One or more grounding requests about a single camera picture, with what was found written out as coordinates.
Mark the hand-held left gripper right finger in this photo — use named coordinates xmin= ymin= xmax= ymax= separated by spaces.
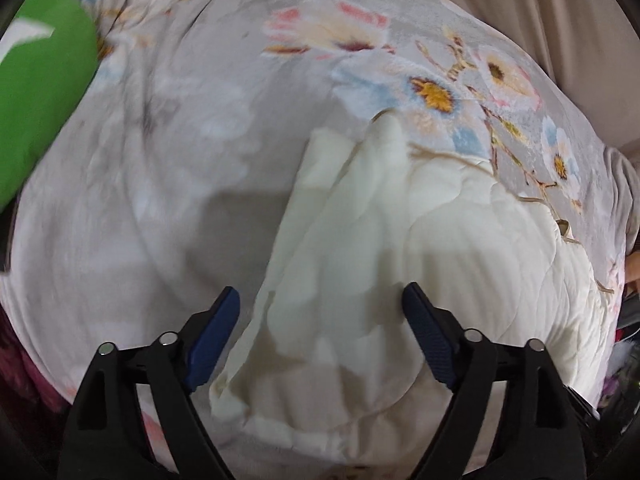
xmin=401 ymin=281 xmax=587 ymax=480

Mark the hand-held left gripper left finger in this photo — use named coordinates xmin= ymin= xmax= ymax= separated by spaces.
xmin=57 ymin=286 xmax=241 ymax=480

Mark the white quilted jacket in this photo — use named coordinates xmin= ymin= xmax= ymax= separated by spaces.
xmin=210 ymin=115 xmax=615 ymax=467

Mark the dark red cloth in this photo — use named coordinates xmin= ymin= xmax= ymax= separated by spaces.
xmin=0 ymin=305 xmax=76 ymax=463

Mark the grey floral blanket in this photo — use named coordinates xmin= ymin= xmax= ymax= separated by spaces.
xmin=0 ymin=0 xmax=640 ymax=480

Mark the green cushion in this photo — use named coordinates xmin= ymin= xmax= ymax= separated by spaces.
xmin=0 ymin=0 xmax=99 ymax=213

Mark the beige curtain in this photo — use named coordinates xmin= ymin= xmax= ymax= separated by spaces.
xmin=400 ymin=0 xmax=640 ymax=153

